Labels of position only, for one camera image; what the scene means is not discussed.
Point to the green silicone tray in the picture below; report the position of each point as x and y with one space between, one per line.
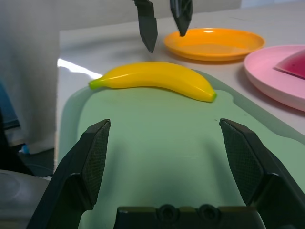
162 143

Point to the pink plastic plate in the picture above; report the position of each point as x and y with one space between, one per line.
269 76

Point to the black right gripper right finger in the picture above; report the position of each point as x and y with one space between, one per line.
250 167

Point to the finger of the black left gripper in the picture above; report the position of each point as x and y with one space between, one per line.
182 14
147 28

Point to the red toy watermelon slice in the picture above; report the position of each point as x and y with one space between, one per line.
294 65

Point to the yellow plastic plate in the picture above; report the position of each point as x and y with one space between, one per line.
214 46

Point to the yellow toy banana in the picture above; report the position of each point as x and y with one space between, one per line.
155 76

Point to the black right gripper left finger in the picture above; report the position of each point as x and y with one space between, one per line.
76 171

